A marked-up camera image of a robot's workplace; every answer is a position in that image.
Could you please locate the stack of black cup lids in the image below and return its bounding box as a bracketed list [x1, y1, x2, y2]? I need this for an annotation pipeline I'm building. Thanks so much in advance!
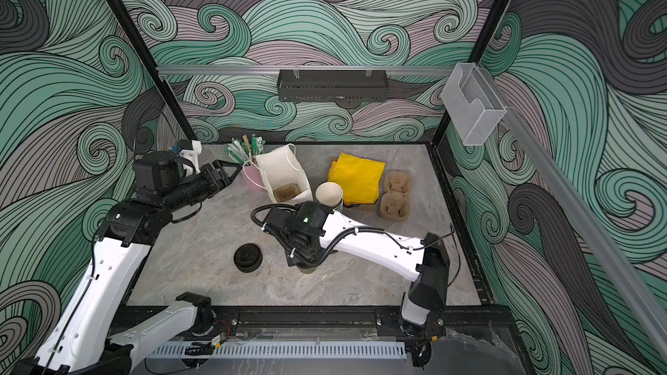
[233, 243, 263, 274]

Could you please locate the white slotted cable duct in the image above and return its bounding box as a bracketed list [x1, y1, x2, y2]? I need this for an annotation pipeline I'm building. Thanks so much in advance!
[148, 340, 407, 360]

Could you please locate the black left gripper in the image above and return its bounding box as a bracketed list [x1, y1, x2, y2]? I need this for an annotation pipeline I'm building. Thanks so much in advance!
[160, 160, 241, 216]

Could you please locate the stack of green paper cups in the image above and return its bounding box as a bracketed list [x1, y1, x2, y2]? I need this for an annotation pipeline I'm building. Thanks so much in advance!
[315, 182, 344, 212]

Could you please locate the yellow paper napkin stack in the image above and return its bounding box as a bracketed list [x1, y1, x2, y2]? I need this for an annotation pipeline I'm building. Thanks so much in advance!
[328, 153, 386, 206]

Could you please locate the white green paper bag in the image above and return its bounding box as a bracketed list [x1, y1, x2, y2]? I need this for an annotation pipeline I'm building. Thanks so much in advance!
[256, 143, 313, 205]

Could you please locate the green paper cup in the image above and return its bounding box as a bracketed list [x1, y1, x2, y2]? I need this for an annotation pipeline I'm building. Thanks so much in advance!
[298, 267, 317, 274]

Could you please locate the brown pulp cup carrier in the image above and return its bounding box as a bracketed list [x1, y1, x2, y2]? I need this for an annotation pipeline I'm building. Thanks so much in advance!
[379, 170, 413, 222]
[273, 184, 302, 203]

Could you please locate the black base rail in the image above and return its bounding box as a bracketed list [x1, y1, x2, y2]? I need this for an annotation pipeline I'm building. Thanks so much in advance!
[179, 306, 514, 339]

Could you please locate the black cage frame post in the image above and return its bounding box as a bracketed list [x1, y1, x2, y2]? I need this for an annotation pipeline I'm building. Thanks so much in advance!
[105, 0, 197, 140]

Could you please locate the pink holder cup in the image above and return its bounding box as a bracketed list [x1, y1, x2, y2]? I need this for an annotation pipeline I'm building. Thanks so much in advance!
[241, 162, 265, 191]

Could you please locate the black wall shelf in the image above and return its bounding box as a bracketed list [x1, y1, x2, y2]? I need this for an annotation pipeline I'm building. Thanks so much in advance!
[276, 70, 389, 102]

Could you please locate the aluminium wall rail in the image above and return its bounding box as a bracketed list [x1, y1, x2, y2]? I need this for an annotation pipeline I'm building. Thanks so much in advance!
[156, 64, 453, 77]

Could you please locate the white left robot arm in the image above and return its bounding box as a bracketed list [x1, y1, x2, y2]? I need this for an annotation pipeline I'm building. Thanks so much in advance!
[12, 150, 241, 374]

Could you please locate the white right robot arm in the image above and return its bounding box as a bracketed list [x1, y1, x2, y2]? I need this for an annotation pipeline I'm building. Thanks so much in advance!
[250, 201, 455, 337]

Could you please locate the clear acrylic wall pocket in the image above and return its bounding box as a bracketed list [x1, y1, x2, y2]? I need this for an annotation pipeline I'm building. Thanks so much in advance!
[440, 62, 507, 147]

